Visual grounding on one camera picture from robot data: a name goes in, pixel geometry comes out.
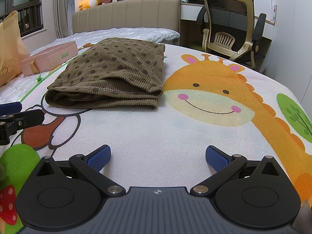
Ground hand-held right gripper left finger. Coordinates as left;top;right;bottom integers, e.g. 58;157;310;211
36;144;126;198

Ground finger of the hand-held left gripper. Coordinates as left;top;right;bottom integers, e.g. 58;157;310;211
0;102;22;114
7;109;45;129

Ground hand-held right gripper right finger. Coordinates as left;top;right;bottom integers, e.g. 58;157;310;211
190;145;281;198

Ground brown dotted corduroy garment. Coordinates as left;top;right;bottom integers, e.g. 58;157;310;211
45;38;165;110

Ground cartoon animal printed blanket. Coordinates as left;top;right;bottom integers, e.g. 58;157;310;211
0;43;312;234

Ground beige tote bag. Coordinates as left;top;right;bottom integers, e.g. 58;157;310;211
0;10;30;87

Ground pink gift box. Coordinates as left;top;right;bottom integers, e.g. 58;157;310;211
21;41;78;76

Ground dark framed window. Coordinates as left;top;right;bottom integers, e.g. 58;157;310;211
0;0;44;38

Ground pale curtain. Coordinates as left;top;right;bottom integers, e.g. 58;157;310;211
55;0;74;39

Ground yellow duck plush toy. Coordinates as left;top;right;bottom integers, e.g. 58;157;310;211
78;0;101;11

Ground beige mesh office chair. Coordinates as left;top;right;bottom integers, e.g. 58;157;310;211
197;0;267;69

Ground beige padded headboard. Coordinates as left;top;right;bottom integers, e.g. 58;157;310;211
72;0;181;36

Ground white cabinet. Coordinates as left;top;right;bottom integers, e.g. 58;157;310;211
253;0;278;25

